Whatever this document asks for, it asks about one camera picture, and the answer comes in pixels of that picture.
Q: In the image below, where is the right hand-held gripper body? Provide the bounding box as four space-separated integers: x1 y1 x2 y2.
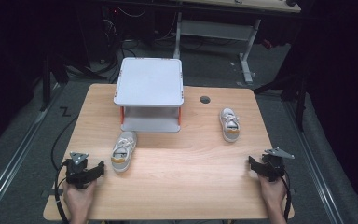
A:
261 147 296 183

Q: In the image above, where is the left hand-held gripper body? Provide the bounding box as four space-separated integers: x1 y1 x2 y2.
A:
62 151 90 189

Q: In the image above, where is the white sneaker with orange heel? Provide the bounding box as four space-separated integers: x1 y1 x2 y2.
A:
219 107 241 144
110 131 138 174

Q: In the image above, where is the white two-tier shoe rack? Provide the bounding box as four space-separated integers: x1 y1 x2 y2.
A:
113 57 185 134

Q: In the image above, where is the person's right hand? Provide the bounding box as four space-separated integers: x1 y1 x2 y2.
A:
256 173 289 207

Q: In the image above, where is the person's left hand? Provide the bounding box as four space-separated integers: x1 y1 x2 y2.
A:
62 178 98 218

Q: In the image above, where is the black floor tape mark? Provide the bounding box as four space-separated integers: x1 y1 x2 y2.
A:
59 105 72 118

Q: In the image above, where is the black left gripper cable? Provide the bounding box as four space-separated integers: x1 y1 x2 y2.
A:
53 159 71 224

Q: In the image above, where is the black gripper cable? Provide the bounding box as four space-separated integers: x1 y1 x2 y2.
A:
53 159 71 224
280 172 293 222

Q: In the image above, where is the black cable on floor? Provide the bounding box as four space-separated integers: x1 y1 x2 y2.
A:
50 114 79 172

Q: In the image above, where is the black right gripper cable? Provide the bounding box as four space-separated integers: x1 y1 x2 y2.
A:
280 172 293 222

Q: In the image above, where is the metal floor rail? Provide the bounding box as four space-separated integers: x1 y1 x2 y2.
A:
282 99 345 224
0 81 62 218

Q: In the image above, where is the bundle of dark cables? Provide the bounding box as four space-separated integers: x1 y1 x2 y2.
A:
101 6 147 83

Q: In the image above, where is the wooden desk with white frame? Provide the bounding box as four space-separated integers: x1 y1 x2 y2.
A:
172 0 302 86

